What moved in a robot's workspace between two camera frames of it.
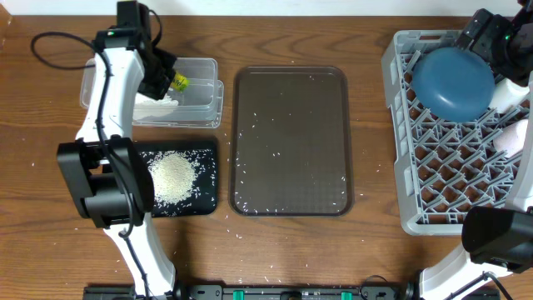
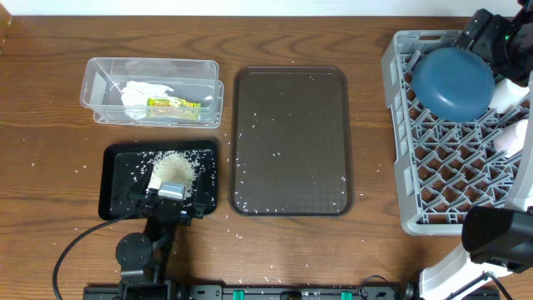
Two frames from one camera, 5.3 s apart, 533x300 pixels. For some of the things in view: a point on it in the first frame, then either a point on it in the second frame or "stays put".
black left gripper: (167, 63) to (196, 212)
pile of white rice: (174, 176) stays put
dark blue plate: (453, 84) stays put
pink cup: (512, 138) stays put
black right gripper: (492, 28) stays put
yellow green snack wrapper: (180, 82) to (171, 102)
